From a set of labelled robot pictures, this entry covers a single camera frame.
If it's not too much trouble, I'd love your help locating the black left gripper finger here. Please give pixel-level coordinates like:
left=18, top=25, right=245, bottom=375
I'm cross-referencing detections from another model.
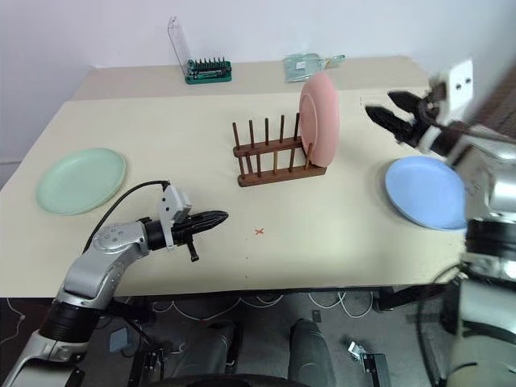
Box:
left=193, top=219, right=229, bottom=235
left=192, top=210, right=231, bottom=222

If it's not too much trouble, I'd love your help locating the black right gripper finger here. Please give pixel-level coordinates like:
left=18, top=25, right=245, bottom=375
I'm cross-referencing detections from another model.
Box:
left=364, top=104, right=418, bottom=144
left=386, top=90, right=429, bottom=119

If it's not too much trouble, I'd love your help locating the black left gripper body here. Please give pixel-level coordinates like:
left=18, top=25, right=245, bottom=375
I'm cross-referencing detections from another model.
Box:
left=171, top=216, right=201, bottom=264

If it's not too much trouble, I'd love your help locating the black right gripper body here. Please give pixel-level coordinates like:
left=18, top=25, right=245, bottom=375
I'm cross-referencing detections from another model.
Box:
left=405, top=89, right=447, bottom=151

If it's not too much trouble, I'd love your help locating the pink plate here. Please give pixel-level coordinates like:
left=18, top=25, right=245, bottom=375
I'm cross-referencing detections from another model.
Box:
left=298, top=72, right=341, bottom=168

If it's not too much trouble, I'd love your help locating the wooden dish rack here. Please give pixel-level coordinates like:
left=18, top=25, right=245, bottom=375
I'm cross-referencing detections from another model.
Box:
left=231, top=112, right=327, bottom=189

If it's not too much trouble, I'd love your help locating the small green yellow tool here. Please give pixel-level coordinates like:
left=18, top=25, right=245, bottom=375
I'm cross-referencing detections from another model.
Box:
left=320, top=53, right=347, bottom=68

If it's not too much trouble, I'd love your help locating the blue plate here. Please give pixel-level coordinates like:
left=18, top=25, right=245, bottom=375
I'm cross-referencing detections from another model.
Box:
left=383, top=156, right=471, bottom=232

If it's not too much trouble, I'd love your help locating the green plate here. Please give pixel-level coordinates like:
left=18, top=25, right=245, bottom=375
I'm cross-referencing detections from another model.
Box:
left=35, top=147, right=128, bottom=216

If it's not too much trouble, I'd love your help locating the dark rounded shape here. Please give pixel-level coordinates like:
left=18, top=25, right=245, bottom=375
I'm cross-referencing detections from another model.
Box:
left=289, top=318, right=338, bottom=384
left=189, top=320, right=245, bottom=382

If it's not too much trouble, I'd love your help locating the grey blue floor box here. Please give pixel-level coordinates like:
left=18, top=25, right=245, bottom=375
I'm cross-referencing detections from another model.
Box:
left=109, top=327, right=131, bottom=352

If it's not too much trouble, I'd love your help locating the green screwdriver bit set case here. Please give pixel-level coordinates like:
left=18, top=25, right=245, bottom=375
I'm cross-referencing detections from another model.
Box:
left=166, top=15, right=233, bottom=86

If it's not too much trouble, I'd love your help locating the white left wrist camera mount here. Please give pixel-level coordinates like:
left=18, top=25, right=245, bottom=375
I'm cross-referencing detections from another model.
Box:
left=156, top=184, right=193, bottom=252

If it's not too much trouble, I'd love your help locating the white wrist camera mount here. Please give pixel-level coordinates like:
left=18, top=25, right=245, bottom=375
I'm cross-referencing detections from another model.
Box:
left=156, top=184, right=193, bottom=252
left=427, top=57, right=475, bottom=155

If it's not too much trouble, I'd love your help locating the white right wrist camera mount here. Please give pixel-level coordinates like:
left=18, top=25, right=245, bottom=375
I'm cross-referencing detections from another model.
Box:
left=427, top=57, right=475, bottom=155

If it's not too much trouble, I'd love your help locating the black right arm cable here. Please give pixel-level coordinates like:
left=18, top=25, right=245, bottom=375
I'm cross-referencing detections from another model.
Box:
left=438, top=120, right=516, bottom=143

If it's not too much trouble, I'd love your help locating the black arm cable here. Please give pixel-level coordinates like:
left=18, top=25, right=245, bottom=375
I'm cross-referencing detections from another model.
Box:
left=438, top=120, right=516, bottom=143
left=81, top=180, right=170, bottom=256

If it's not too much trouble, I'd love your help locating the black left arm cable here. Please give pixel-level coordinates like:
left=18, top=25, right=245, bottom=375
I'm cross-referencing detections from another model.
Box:
left=81, top=180, right=170, bottom=256

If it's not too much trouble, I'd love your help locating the white floor cable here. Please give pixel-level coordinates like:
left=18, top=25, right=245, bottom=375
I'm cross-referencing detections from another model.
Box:
left=151, top=292, right=374, bottom=323

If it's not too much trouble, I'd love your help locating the black metal caster bracket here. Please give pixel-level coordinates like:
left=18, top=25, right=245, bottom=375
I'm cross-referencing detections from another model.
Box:
left=143, top=348, right=167, bottom=382
left=347, top=340, right=389, bottom=381

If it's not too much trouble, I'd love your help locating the black table frame bar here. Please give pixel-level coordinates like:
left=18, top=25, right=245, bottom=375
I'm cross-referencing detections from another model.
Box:
left=372, top=281, right=459, bottom=312

